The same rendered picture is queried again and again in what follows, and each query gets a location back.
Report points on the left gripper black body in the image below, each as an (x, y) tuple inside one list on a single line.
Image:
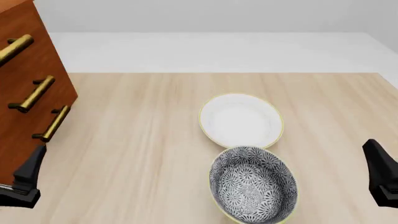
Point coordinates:
[(21, 198)]

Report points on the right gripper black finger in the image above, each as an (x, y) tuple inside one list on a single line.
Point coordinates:
[(379, 163)]

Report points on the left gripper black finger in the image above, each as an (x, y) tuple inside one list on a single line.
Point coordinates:
[(31, 166)]

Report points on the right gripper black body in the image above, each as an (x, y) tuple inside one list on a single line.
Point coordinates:
[(387, 196)]

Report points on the wooden drawer front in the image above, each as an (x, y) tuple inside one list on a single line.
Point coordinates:
[(53, 93), (18, 149), (34, 58)]

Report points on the brown wooden cabinet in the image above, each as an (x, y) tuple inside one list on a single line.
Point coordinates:
[(21, 21)]

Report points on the black-and-white patterned bowl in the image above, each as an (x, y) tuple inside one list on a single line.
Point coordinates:
[(253, 186)]

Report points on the white plate with yellow rim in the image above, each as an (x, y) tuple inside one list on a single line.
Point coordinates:
[(241, 120)]

